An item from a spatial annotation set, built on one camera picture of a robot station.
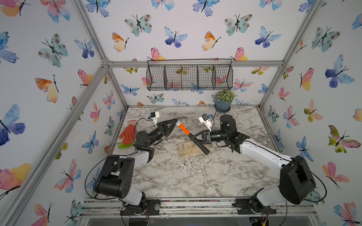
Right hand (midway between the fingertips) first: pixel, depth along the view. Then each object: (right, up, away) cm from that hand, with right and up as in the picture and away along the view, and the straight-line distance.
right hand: (193, 138), depth 71 cm
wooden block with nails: (-1, -9, +21) cm, 23 cm away
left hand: (-8, +8, +2) cm, 12 cm away
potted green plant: (+24, +25, +37) cm, 51 cm away
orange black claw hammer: (+6, -6, -1) cm, 9 cm away
